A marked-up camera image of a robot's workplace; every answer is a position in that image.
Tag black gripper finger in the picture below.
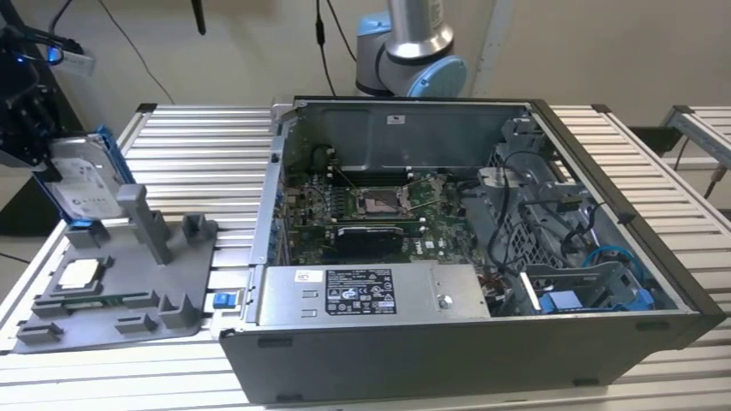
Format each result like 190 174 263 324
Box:
31 160 66 182

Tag hard disk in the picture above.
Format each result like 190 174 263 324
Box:
32 123 138 235

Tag grey metal disk bay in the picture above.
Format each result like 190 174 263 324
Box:
462 117 681 319

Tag dark cabinet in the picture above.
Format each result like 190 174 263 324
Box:
0 42 88 237

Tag silver CPU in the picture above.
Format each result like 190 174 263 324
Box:
56 258 114 287

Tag grey parts rack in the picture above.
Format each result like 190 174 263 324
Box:
11 183 222 354

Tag silver power supply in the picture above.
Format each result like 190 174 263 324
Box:
254 264 493 325

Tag thin metal locking lever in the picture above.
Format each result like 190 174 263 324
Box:
335 167 362 191

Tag black RAM slots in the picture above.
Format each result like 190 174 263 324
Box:
337 168 418 186

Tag CPU socket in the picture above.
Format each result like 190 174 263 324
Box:
357 187 413 218

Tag black graphics card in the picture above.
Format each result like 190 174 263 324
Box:
334 226 407 263

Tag black expansion slot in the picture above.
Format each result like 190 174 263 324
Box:
334 216 427 227

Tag metal socket cover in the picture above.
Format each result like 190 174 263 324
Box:
406 176 446 206

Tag green motherboard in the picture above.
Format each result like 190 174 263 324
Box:
282 170 487 266

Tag open black PC case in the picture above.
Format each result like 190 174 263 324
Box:
219 96 727 406

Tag blue plastic block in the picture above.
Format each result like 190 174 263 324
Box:
538 290 585 313

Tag metal slat side table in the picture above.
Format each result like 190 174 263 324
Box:
661 104 731 172

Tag white cable tag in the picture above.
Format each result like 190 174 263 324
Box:
60 50 96 78

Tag thick black gripper cable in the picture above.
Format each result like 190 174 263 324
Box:
20 25 83 68

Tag thin black cable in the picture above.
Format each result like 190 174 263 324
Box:
96 0 177 104

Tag hanging black cable with plug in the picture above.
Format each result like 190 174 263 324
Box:
314 0 339 96

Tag silver metal bracket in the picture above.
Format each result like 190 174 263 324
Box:
477 167 522 190

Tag long black wire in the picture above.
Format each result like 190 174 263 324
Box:
487 150 553 277

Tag short black wire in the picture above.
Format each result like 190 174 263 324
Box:
561 200 609 259

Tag blue wire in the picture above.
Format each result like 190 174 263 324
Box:
585 242 637 282

